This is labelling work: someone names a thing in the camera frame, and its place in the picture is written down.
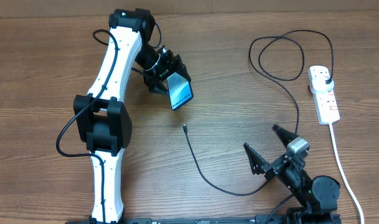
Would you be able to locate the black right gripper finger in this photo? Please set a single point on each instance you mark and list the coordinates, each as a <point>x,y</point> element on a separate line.
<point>284,135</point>
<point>257,163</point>

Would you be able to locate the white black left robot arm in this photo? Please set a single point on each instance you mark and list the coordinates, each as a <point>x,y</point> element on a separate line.
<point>103,122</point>

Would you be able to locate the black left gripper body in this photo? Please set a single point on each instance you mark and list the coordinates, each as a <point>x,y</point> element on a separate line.
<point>164,66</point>

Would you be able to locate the white power strip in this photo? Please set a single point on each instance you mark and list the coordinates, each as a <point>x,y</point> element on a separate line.
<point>325,103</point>

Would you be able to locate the white charger plug adapter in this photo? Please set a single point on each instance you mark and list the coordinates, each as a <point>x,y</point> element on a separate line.
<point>321,84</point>

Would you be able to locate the black smartphone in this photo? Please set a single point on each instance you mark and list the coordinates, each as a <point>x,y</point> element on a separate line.
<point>180,90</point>

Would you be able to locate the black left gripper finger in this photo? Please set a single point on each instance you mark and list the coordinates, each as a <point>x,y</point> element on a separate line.
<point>181,69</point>
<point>156,86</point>

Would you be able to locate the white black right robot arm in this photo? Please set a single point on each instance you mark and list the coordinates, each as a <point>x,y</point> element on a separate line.
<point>312,200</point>

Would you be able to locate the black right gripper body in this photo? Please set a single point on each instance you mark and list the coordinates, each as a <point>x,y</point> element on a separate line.
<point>294,176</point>

